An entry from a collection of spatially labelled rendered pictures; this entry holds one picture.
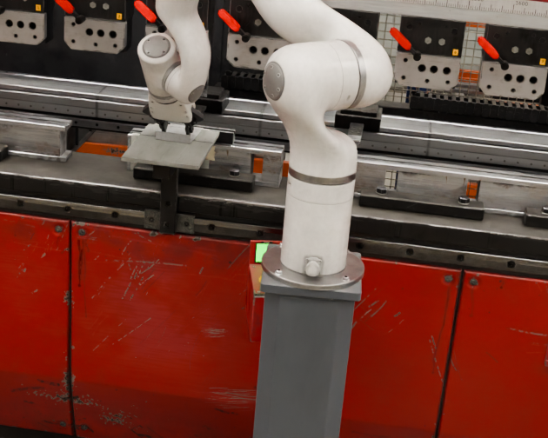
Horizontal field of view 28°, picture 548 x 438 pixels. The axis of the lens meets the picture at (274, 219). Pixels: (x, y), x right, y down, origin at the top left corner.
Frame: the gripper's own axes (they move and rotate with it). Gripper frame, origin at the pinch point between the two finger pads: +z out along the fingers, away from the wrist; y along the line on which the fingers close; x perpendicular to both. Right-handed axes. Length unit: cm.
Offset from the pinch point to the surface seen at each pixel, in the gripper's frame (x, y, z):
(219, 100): -21.2, -4.0, 18.4
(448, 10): -29, -60, -19
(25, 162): 8.7, 39.2, 12.7
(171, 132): -0.6, 1.9, 3.9
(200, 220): 17.0, -8.1, 14.0
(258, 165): -88, 10, 165
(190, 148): 6.4, -5.1, -1.7
